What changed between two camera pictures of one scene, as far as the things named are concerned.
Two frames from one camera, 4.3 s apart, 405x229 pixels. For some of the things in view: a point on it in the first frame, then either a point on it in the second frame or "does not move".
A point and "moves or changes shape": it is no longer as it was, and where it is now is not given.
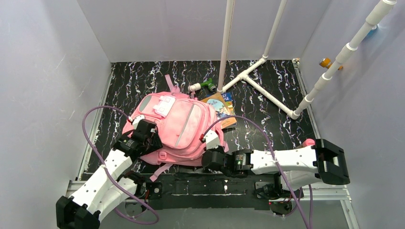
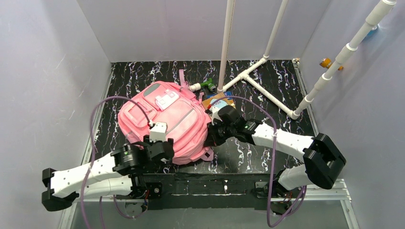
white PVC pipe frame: [385, 8] does not move
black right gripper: [212, 158] → [216, 133]
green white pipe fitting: [197, 86] does not move
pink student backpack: [181, 119] moves or changes shape
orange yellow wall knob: [326, 62] does not move
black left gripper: [147, 130] → [159, 146]
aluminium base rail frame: [310, 192] does not move
